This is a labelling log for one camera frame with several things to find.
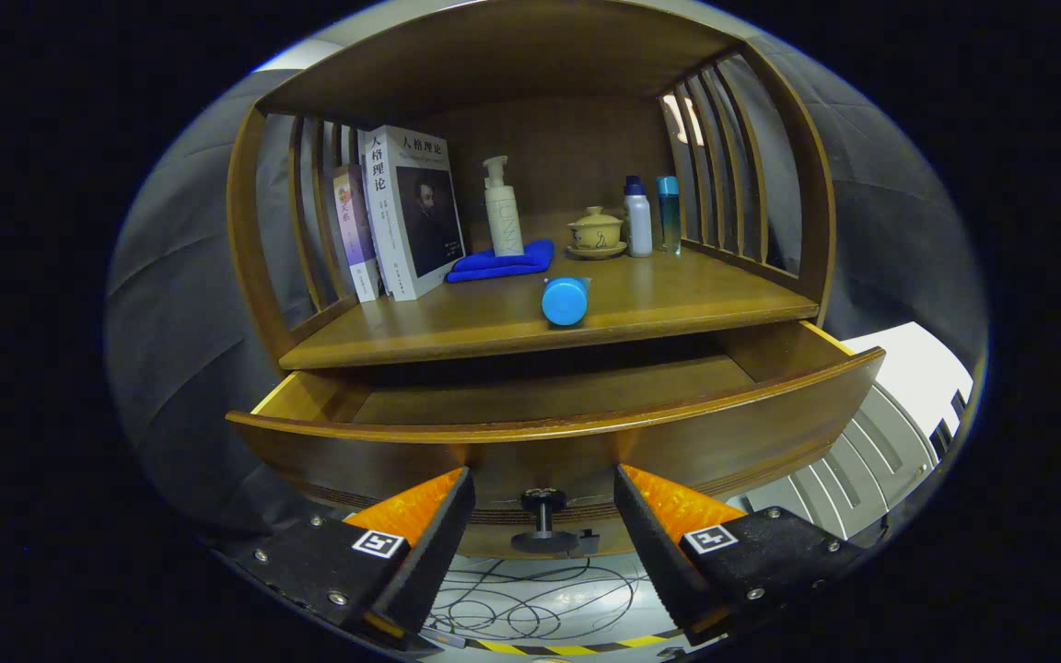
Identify brown wooden countertop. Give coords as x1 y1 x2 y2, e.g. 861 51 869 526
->
277 241 822 371

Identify purple book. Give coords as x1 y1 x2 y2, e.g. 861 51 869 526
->
332 164 382 303

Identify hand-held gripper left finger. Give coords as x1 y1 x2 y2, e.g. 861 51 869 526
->
217 467 476 652

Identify white pump bottle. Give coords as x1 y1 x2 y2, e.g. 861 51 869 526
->
483 156 526 258

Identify teal bottle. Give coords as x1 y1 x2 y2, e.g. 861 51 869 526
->
657 176 682 256

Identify brown wooden cabinet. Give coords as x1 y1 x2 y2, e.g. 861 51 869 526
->
225 0 837 563

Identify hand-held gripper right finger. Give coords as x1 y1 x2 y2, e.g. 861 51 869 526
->
613 465 881 646

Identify blue folded cloth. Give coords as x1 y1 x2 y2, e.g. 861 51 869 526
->
446 239 556 284

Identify yellow lidded tea cup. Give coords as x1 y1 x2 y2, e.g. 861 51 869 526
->
566 206 628 261

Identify white bottle with blue cap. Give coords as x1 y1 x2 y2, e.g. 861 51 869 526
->
624 175 654 258

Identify black floor cables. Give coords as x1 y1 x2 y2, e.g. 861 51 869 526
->
425 552 651 646

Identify blue and white tube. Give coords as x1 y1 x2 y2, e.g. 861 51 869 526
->
542 276 592 327

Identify brown wooden drawer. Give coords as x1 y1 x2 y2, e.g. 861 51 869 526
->
225 318 888 558

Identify white slatted furniture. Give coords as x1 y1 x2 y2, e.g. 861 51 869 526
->
738 322 975 540

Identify yellow black floor tape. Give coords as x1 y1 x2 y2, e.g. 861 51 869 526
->
466 631 683 657

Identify white book with portrait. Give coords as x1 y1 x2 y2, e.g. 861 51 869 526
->
359 125 467 302

